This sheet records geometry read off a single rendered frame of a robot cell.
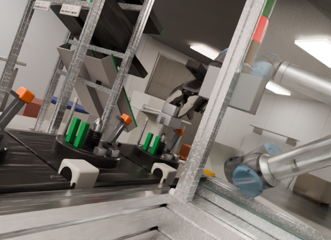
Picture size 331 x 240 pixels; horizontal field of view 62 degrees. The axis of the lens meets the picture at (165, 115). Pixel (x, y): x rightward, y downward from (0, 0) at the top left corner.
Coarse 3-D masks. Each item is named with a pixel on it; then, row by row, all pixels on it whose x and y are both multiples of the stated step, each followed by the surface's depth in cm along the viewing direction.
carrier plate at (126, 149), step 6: (126, 144) 84; (120, 150) 73; (126, 150) 76; (126, 156) 69; (132, 156) 72; (138, 162) 68; (144, 162) 70; (144, 168) 65; (150, 168) 66; (180, 168) 79; (180, 174) 71; (174, 180) 66
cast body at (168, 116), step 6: (174, 102) 77; (162, 108) 77; (168, 108) 76; (174, 108) 75; (180, 108) 77; (162, 114) 76; (168, 114) 76; (174, 114) 75; (156, 120) 77; (162, 120) 74; (168, 120) 74; (174, 120) 76; (180, 120) 79; (168, 126) 75; (174, 126) 77
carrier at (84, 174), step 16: (64, 128) 57; (80, 128) 52; (96, 128) 56; (32, 144) 51; (48, 144) 54; (64, 144) 51; (80, 144) 52; (96, 144) 56; (48, 160) 46; (64, 160) 43; (80, 160) 45; (96, 160) 51; (112, 160) 53; (128, 160) 66; (64, 176) 42; (80, 176) 41; (96, 176) 44; (112, 176) 50; (128, 176) 53; (144, 176) 57
